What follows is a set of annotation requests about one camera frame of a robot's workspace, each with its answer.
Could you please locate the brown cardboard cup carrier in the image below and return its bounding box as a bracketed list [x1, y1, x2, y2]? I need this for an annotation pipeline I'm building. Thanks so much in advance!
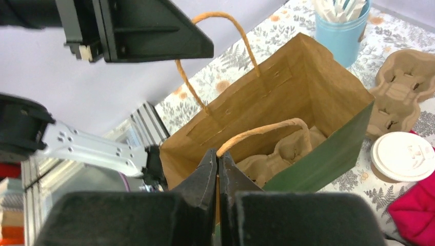
[366, 49, 434, 140]

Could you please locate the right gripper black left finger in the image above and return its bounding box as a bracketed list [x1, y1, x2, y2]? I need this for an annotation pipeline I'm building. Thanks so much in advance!
[170, 149, 218, 245]

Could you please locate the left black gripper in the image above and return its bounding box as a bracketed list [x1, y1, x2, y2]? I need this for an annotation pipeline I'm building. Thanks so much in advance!
[56, 0, 214, 63]

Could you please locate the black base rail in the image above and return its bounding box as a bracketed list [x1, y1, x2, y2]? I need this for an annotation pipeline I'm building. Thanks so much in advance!
[20, 101, 171, 246]

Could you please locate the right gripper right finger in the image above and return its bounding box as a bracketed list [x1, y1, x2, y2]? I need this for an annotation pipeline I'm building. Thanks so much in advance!
[217, 152, 262, 245]

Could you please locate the brown paper coffee cup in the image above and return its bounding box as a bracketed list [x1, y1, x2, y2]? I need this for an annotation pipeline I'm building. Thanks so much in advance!
[370, 132, 434, 183]

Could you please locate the red cloth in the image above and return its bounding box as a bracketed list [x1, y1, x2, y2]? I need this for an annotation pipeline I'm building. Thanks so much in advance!
[387, 130, 435, 246]

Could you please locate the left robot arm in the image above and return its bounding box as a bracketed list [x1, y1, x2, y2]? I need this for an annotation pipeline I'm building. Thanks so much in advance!
[1, 1, 214, 192]

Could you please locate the green brown paper bag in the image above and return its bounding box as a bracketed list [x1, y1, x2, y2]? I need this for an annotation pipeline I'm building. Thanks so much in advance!
[160, 33, 374, 192]

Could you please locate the light blue straw cup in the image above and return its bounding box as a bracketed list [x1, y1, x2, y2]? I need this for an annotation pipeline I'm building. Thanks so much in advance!
[315, 0, 372, 68]

